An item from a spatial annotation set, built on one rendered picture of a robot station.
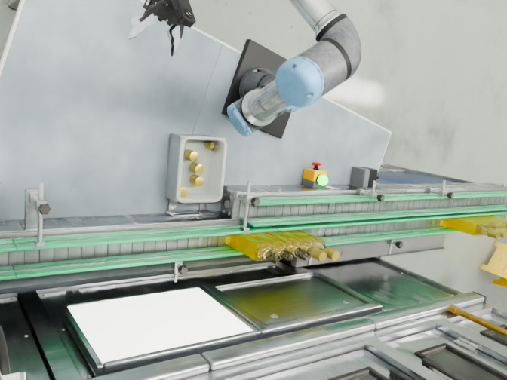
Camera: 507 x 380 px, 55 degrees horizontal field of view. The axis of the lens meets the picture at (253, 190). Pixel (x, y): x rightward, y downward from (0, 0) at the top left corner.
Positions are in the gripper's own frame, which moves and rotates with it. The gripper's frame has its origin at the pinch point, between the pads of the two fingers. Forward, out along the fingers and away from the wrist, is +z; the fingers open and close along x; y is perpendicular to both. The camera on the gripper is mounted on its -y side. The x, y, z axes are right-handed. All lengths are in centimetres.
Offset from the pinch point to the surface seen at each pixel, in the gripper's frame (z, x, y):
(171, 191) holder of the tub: 40.9, -25.3, -5.7
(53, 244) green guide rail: 54, 16, -19
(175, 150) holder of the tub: 27.9, -22.8, -0.9
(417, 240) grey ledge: 31, -147, -40
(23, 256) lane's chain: 63, 19, -13
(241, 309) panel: 50, -27, -52
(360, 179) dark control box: 16, -108, -18
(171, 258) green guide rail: 53, -19, -26
